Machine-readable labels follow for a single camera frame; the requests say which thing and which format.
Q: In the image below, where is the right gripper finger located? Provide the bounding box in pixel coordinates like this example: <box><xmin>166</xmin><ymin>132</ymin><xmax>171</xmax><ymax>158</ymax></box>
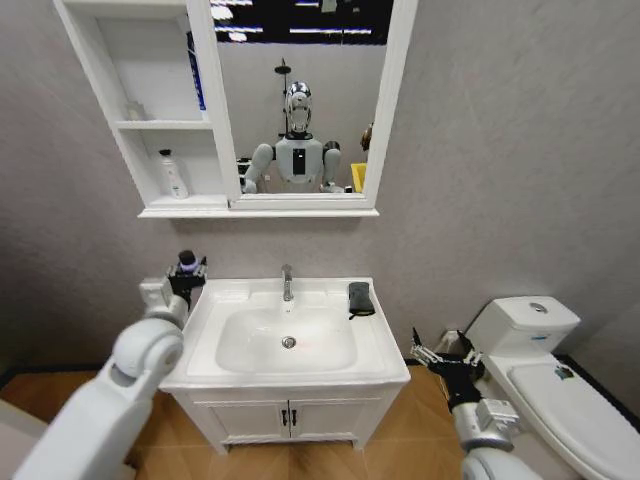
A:
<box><xmin>458</xmin><ymin>331</ymin><xmax>485</xmax><ymax>369</ymax></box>
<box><xmin>410</xmin><ymin>326</ymin><xmax>438</xmax><ymax>367</ymax></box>

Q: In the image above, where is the lilac bottle with black cap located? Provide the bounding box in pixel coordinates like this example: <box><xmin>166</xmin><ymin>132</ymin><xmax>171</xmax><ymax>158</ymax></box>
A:
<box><xmin>177</xmin><ymin>249</ymin><xmax>201</xmax><ymax>276</ymax></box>

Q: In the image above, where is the white ceramic washbasin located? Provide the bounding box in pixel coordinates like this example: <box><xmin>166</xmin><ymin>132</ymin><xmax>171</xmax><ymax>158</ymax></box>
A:
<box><xmin>158</xmin><ymin>276</ymin><xmax>412</xmax><ymax>394</ymax></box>

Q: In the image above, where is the white vanity cabinet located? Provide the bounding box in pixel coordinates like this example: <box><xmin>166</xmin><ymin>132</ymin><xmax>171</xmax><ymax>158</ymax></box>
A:
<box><xmin>169</xmin><ymin>383</ymin><xmax>402</xmax><ymax>455</ymax></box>

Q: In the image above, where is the cabinet mirror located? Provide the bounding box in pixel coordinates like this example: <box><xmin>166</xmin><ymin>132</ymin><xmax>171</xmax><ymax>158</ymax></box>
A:
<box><xmin>208</xmin><ymin>0</ymin><xmax>396</xmax><ymax>197</ymax></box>

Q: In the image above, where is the white water supply fitting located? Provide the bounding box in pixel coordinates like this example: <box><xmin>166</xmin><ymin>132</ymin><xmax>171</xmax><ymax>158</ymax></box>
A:
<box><xmin>433</xmin><ymin>328</ymin><xmax>470</xmax><ymax>355</ymax></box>

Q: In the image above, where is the white toilet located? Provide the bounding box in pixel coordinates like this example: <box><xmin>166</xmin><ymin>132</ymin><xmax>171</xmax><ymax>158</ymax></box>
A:
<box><xmin>464</xmin><ymin>295</ymin><xmax>640</xmax><ymax>480</ymax></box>

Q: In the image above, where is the chrome faucet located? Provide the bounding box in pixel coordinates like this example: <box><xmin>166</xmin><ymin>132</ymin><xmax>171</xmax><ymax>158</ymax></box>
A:
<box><xmin>279</xmin><ymin>263</ymin><xmax>297</xmax><ymax>303</ymax></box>

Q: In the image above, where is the white bottle with black cap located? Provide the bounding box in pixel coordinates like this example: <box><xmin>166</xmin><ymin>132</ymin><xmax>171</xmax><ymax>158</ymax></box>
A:
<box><xmin>158</xmin><ymin>148</ymin><xmax>192</xmax><ymax>201</ymax></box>

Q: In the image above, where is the white toilet lid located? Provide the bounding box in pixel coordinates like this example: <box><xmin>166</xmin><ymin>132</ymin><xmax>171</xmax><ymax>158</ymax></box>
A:
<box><xmin>506</xmin><ymin>361</ymin><xmax>640</xmax><ymax>480</ymax></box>

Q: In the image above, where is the pale robot front shell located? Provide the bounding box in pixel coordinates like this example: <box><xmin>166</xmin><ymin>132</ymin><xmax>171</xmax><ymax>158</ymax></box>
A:
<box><xmin>0</xmin><ymin>398</ymin><xmax>50</xmax><ymax>480</ymax></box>

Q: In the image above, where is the white wall cabinet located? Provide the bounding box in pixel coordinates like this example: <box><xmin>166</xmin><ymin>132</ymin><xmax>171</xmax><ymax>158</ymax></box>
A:
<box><xmin>52</xmin><ymin>0</ymin><xmax>419</xmax><ymax>220</ymax></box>

